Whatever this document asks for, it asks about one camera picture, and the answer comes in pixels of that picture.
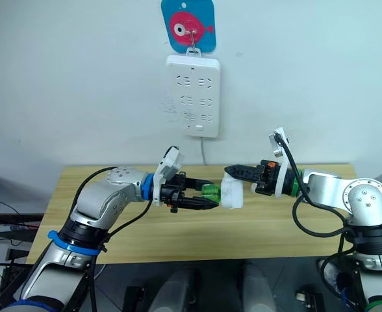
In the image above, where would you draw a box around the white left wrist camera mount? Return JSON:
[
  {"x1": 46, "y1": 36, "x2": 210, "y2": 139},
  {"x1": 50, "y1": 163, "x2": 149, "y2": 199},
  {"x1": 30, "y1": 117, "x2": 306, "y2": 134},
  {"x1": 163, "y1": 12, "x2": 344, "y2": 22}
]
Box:
[{"x1": 151, "y1": 146, "x2": 185, "y2": 207}]

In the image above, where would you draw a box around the black bracket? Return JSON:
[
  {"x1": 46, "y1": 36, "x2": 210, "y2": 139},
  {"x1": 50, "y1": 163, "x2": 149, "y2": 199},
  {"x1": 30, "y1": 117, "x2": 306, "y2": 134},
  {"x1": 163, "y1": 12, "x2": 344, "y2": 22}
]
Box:
[
  {"x1": 294, "y1": 285, "x2": 325, "y2": 312},
  {"x1": 123, "y1": 285, "x2": 147, "y2": 312}
]

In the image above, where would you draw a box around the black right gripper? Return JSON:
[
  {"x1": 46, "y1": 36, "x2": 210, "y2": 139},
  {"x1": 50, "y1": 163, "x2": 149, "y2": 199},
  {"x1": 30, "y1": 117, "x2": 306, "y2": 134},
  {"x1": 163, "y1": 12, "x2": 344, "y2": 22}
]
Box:
[{"x1": 224, "y1": 159, "x2": 280, "y2": 197}]

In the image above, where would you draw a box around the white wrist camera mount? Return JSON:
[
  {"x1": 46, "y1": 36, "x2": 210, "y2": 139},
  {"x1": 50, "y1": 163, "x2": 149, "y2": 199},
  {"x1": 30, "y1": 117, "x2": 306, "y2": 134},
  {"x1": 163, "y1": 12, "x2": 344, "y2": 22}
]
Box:
[
  {"x1": 268, "y1": 125, "x2": 292, "y2": 199},
  {"x1": 151, "y1": 146, "x2": 185, "y2": 207}
]

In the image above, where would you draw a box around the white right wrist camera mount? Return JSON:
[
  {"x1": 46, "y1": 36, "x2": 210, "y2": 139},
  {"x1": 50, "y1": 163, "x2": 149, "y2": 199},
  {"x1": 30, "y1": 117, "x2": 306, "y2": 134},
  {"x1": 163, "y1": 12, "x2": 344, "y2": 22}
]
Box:
[{"x1": 268, "y1": 125, "x2": 292, "y2": 199}]

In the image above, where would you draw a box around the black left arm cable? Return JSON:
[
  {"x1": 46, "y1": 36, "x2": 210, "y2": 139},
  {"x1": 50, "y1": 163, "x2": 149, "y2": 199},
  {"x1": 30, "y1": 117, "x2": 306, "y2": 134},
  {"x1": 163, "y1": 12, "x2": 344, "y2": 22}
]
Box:
[{"x1": 75, "y1": 166, "x2": 155, "y2": 312}]

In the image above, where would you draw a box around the white power strip cable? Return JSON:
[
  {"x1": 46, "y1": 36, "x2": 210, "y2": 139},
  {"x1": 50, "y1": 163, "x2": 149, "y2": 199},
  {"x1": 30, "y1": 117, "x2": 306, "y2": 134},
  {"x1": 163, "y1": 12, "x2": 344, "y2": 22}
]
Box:
[{"x1": 199, "y1": 136, "x2": 209, "y2": 166}]

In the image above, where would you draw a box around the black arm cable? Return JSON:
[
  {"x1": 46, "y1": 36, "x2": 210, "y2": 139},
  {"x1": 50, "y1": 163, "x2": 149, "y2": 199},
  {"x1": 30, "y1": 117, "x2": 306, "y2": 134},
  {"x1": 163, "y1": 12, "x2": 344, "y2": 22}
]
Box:
[
  {"x1": 274, "y1": 133, "x2": 357, "y2": 293},
  {"x1": 75, "y1": 166, "x2": 155, "y2": 312}
]

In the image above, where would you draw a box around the metal hook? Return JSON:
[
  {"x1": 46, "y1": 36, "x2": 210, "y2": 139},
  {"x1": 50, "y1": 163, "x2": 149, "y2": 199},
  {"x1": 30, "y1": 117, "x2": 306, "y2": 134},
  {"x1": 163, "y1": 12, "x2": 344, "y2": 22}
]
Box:
[{"x1": 184, "y1": 28, "x2": 201, "y2": 53}]

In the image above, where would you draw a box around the green liquid bottle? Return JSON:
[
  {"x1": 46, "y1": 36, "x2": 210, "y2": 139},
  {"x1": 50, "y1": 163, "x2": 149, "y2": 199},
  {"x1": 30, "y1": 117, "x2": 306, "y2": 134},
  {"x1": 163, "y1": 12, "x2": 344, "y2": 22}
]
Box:
[{"x1": 201, "y1": 183, "x2": 223, "y2": 205}]

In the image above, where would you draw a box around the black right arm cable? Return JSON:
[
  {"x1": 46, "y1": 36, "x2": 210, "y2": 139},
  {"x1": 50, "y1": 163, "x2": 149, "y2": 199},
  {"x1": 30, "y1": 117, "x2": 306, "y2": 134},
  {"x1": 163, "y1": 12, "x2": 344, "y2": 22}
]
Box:
[{"x1": 274, "y1": 133, "x2": 357, "y2": 293}]

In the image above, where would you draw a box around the clear tape patch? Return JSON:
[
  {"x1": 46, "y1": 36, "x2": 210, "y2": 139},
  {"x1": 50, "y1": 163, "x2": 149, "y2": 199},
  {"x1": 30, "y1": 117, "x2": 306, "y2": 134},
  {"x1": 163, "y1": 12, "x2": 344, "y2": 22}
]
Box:
[{"x1": 160, "y1": 92, "x2": 179, "y2": 123}]

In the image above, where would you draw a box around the blue fish wall hook plate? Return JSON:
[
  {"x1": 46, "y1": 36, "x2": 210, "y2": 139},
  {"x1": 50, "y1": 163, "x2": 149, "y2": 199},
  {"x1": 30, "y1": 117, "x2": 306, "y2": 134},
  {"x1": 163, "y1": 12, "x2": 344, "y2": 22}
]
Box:
[{"x1": 160, "y1": 0, "x2": 218, "y2": 54}]

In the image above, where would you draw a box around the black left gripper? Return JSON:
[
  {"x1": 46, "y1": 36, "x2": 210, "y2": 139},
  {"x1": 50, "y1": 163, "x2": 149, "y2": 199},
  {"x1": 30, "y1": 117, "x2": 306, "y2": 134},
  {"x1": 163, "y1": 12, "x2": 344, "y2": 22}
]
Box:
[{"x1": 160, "y1": 173, "x2": 219, "y2": 215}]

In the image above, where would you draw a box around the grey rounded shape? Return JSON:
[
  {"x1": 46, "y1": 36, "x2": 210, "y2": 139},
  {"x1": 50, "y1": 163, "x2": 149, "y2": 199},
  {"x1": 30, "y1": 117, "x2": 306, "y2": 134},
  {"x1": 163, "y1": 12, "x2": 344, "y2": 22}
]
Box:
[
  {"x1": 241, "y1": 261, "x2": 279, "y2": 312},
  {"x1": 151, "y1": 265, "x2": 201, "y2": 312}
]

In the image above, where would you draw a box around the white power strip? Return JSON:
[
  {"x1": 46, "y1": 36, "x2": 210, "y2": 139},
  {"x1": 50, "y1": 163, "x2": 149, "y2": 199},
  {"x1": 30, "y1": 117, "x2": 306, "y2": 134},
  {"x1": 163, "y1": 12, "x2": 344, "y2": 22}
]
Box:
[{"x1": 165, "y1": 53, "x2": 222, "y2": 140}]

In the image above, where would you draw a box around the white mosquito repellent heater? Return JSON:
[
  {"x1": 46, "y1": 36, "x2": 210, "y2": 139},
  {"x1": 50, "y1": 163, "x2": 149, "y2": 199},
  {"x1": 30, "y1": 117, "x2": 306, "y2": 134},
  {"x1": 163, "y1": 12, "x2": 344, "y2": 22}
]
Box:
[{"x1": 220, "y1": 172, "x2": 244, "y2": 209}]

